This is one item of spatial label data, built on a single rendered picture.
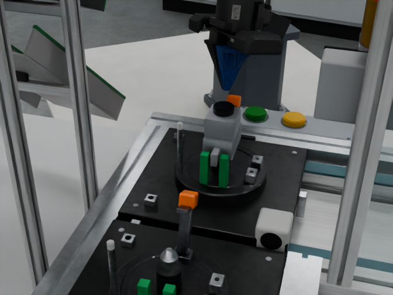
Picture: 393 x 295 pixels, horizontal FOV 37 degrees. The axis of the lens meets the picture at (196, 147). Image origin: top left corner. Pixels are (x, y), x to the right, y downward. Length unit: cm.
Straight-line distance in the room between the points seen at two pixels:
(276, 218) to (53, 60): 37
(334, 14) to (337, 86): 332
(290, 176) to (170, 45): 79
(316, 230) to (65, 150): 53
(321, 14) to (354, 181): 334
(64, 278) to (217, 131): 28
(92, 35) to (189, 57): 247
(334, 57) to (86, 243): 40
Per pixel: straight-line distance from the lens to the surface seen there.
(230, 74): 88
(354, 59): 64
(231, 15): 85
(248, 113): 106
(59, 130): 125
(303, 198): 88
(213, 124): 82
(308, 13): 399
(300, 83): 144
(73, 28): 80
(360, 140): 64
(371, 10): 61
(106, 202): 87
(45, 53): 81
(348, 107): 65
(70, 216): 101
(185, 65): 150
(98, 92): 94
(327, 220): 93
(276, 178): 90
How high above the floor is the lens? 150
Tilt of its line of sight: 33 degrees down
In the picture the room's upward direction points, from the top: 1 degrees clockwise
